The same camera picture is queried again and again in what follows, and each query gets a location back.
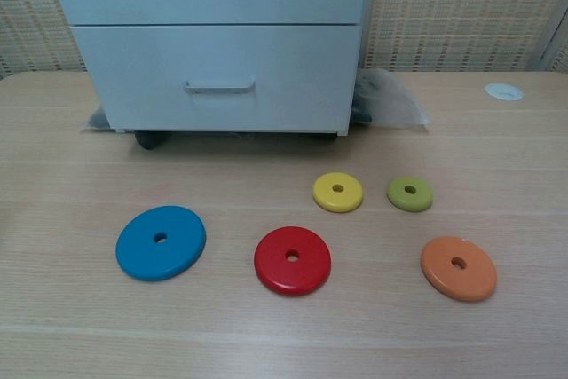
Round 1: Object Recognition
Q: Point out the white three-drawer cabinet body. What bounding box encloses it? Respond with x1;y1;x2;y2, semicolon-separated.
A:
38;0;379;134

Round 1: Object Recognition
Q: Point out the clear plastic bag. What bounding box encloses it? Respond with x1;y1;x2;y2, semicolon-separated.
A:
80;68;432;134

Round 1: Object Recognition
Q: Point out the black caster wheel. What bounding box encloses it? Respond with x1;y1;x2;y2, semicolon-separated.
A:
133;130;169;151

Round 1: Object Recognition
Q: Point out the yellow wooden ring disc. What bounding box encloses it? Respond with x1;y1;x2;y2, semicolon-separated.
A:
312;171;364;214

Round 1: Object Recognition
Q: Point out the red wooden ring disc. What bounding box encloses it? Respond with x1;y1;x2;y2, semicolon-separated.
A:
253;225;333;296

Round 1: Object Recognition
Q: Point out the green wooden ring disc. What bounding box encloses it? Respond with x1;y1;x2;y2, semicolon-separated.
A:
386;176;434;214

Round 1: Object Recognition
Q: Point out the blue wooden ring disc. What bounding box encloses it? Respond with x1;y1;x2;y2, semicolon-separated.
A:
114;205;208;283

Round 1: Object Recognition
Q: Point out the orange wooden ring disc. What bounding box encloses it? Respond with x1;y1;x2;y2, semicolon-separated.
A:
420;235;498;303

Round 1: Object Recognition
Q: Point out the white round cable grommet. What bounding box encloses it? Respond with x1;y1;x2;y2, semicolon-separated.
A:
483;83;525;103

